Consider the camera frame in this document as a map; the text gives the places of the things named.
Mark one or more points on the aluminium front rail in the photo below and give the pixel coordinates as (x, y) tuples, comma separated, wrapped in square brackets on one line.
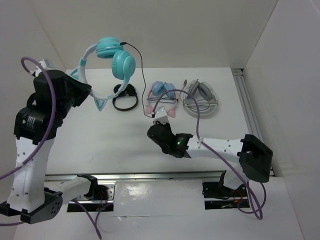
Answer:
[(159, 176)]

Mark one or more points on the teal cat-ear headphones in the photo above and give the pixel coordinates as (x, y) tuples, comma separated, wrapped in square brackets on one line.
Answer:
[(123, 67)]

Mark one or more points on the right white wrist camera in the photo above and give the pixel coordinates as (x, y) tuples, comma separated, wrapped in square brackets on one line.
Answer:
[(160, 116)]

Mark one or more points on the aluminium side rail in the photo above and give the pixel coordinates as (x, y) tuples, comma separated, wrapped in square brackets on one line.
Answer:
[(246, 103)]

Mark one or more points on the pink blue cat-ear headphones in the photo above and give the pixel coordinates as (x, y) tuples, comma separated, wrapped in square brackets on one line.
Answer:
[(162, 91)]

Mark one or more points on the white grey headset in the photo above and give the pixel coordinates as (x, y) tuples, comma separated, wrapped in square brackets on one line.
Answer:
[(200, 99)]

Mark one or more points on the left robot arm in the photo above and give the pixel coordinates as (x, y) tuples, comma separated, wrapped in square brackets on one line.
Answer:
[(35, 130)]

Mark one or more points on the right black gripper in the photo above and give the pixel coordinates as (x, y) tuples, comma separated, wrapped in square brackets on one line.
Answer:
[(165, 125)]

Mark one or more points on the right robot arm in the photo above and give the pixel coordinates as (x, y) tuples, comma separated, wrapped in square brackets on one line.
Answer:
[(253, 156)]

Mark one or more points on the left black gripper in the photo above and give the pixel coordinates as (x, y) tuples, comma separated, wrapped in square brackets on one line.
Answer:
[(83, 89)]

